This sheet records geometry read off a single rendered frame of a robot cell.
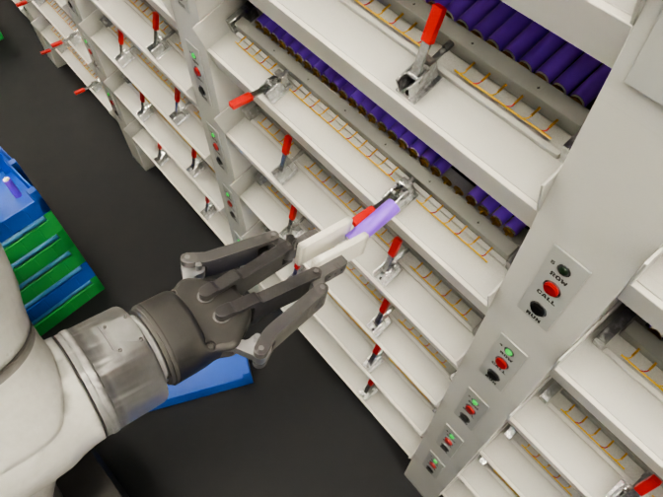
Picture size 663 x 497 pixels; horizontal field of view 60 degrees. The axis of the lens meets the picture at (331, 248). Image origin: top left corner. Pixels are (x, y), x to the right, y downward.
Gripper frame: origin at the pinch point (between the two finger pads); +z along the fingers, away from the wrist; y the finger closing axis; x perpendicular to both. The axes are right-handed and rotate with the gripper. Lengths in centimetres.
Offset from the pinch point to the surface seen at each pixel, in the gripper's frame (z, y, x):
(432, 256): 15.6, -3.3, 8.4
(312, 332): 33, 26, 82
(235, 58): 17.4, 42.5, 7.6
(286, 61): 19.9, 33.1, 3.4
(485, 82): 17.9, 0.5, -13.8
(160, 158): 32, 101, 81
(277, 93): 17.1, 31.1, 6.8
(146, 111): 29, 101, 62
